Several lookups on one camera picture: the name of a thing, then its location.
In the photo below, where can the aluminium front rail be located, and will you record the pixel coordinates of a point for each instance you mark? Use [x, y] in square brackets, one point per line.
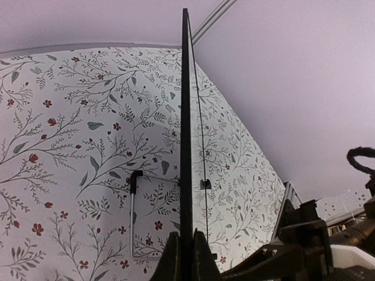
[290, 201]

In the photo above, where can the aluminium corner post right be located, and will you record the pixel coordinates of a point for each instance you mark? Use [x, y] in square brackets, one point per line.
[217, 13]

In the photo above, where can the metal wire whiteboard stand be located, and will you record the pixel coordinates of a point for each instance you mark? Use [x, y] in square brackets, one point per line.
[153, 211]

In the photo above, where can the white whiteboard black frame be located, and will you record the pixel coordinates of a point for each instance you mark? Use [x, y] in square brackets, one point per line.
[193, 200]

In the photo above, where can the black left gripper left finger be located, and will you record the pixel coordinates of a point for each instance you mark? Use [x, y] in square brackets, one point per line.
[168, 265]

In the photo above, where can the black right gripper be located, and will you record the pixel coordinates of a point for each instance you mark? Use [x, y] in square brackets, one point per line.
[304, 253]

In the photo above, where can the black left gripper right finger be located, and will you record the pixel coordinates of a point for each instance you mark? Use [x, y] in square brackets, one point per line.
[204, 266]

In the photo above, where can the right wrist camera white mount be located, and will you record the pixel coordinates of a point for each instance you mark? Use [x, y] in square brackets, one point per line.
[348, 256]

